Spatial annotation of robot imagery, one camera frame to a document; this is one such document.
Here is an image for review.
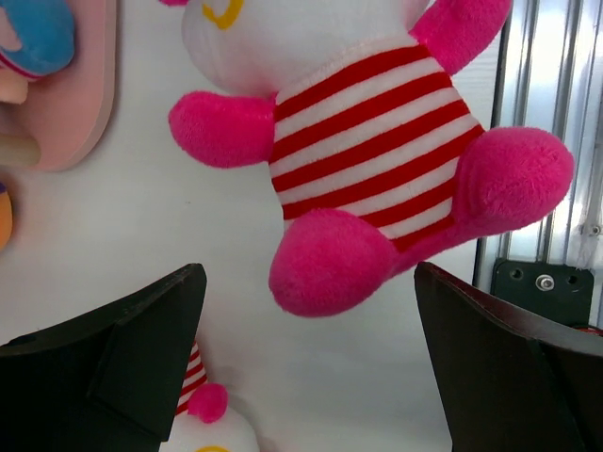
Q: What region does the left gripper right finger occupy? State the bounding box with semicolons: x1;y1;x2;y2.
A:
414;263;602;452

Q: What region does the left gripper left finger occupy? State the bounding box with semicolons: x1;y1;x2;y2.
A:
1;264;206;451

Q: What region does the pink panda plush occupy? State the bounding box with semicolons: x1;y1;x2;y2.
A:
159;344;260;452
169;1;553;317

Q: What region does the orange shark plush near shelf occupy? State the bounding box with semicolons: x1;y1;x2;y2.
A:
0;183;13;250

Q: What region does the pink three-tier shelf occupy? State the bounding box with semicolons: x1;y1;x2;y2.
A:
1;0;120;171

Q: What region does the doll plush on bottom shelf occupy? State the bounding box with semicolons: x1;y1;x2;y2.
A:
1;0;74;105

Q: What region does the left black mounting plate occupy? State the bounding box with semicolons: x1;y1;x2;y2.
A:
490;258;595;327

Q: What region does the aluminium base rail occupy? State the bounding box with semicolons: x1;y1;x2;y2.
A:
473;0;603;293

